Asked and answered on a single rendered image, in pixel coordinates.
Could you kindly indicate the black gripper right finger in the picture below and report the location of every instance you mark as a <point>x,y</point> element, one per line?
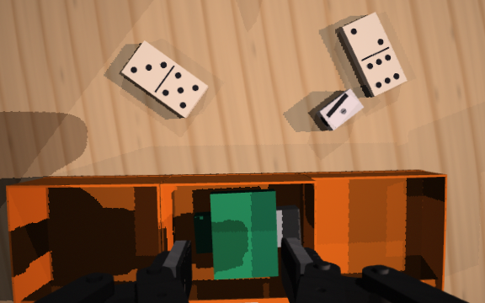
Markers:
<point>306,278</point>

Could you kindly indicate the orange rack of three bins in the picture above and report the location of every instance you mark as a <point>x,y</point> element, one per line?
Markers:
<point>70,226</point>

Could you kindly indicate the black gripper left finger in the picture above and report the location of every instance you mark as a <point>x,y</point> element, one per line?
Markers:
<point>176,272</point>

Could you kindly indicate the white domino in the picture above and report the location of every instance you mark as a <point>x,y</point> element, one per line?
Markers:
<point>373,55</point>
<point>165,79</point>

